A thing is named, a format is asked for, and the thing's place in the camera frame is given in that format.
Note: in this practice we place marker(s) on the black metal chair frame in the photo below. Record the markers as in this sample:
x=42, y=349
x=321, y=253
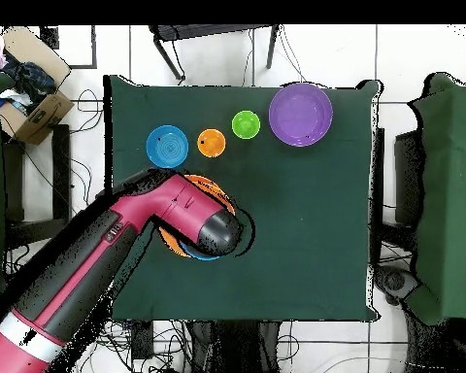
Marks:
x=202, y=31

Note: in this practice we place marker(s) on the black equipment case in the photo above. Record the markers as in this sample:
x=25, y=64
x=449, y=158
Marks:
x=407, y=175

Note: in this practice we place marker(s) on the cardboard box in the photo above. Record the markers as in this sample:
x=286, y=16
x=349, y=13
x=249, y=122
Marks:
x=42, y=116

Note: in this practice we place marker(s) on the large purple bowl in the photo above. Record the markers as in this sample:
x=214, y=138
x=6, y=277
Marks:
x=301, y=114

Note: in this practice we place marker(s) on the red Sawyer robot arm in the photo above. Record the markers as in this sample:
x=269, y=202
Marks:
x=171, y=206

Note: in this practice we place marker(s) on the large blue bowl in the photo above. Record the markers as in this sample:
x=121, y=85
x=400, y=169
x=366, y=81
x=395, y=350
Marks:
x=202, y=257

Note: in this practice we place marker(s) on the black bench frame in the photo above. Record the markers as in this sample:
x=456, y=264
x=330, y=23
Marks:
x=61, y=163

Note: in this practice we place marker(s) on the black pedestal foot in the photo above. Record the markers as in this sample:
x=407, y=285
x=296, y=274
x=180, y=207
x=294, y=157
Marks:
x=396, y=280

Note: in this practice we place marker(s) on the orange cup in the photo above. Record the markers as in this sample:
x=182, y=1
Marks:
x=211, y=143

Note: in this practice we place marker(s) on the green cup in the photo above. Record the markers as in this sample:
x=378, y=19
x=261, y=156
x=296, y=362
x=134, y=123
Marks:
x=246, y=124

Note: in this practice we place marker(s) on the dark blue cloth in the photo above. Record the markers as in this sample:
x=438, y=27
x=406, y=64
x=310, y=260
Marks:
x=31, y=81

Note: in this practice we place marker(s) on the black square floor frame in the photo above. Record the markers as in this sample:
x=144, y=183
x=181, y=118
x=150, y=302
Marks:
x=49, y=37

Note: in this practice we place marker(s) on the blue ribbed-bottom bowl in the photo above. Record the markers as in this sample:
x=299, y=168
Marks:
x=167, y=146

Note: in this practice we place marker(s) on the dark green tablecloth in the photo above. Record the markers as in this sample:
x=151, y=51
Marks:
x=295, y=252

